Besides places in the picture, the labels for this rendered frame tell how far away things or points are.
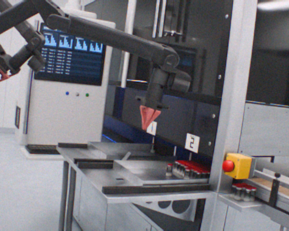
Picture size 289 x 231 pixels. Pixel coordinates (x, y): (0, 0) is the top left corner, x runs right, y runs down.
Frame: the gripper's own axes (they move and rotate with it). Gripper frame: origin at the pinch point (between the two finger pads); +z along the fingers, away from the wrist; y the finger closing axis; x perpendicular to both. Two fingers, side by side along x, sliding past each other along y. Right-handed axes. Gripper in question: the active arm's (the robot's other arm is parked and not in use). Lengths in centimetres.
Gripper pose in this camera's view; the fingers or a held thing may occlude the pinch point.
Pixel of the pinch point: (144, 127)
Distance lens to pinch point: 116.3
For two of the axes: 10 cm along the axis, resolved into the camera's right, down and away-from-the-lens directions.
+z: -2.9, 9.6, 0.1
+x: -4.4, -1.4, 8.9
